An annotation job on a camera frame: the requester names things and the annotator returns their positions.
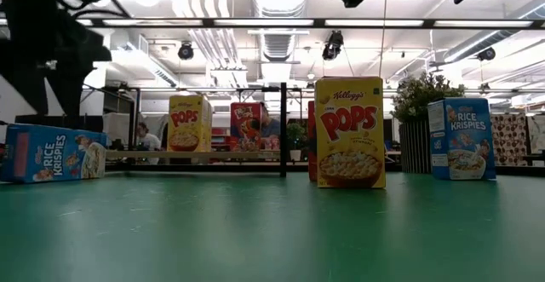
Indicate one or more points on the blue Rice Krispies cereal box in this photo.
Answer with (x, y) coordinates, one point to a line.
(55, 154)
(462, 141)

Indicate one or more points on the black cabinet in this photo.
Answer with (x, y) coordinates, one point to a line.
(59, 122)

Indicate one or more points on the black ceiling spotlight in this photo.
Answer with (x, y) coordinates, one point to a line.
(486, 54)
(333, 45)
(185, 51)

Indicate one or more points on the small plant in white pot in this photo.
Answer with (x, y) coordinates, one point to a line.
(295, 133)

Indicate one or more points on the black ceiling light rail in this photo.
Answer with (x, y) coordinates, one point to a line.
(208, 22)

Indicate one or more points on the yellow Corn Pops cereal box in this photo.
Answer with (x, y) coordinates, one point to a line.
(187, 124)
(349, 133)

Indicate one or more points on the person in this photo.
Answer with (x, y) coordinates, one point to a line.
(269, 126)
(147, 140)

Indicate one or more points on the silver ventilation duct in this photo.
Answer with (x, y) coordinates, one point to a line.
(279, 43)

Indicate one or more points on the black aluminium table frame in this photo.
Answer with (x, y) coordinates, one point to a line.
(213, 168)

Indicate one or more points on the wooden shelf with black frame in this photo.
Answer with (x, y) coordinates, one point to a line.
(283, 137)

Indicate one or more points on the green table mat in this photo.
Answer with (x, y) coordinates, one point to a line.
(255, 231)

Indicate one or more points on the potted plant in striped pot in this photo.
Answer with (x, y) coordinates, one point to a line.
(415, 99)

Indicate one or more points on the red Froot Loops cereal box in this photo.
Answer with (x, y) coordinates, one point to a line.
(244, 124)
(312, 145)

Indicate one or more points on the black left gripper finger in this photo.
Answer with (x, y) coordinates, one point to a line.
(68, 90)
(23, 90)

